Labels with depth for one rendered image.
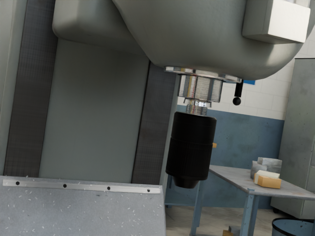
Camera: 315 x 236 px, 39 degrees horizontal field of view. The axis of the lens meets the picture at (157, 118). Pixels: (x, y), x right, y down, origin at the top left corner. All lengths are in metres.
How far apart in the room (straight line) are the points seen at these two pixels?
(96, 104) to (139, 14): 0.40
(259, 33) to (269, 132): 5.56
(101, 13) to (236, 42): 0.20
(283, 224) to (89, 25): 2.56
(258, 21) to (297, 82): 5.45
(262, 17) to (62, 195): 0.55
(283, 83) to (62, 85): 5.31
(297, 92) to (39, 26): 5.15
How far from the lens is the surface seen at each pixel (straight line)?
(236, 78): 0.47
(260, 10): 0.39
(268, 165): 3.08
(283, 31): 0.38
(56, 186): 0.83
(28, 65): 0.80
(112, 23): 0.55
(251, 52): 0.41
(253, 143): 5.81
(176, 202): 4.56
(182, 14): 0.40
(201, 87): 0.46
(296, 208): 5.67
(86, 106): 0.83
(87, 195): 0.84
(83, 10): 0.55
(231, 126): 5.58
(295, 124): 5.76
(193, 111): 0.48
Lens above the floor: 1.28
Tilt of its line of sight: 3 degrees down
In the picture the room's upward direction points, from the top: 9 degrees clockwise
